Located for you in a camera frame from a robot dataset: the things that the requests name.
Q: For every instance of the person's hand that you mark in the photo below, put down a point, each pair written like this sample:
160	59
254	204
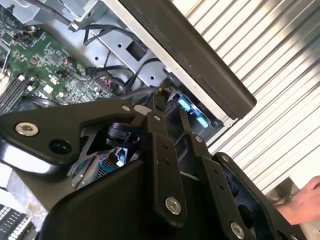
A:
305	202

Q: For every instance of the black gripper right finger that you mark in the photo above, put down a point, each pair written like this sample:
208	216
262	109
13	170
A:
212	180

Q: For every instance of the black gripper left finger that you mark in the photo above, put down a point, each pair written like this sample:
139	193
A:
50	130

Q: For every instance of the hard disk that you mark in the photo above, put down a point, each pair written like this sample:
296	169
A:
185	103

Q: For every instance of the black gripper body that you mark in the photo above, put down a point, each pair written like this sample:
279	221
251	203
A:
112	212

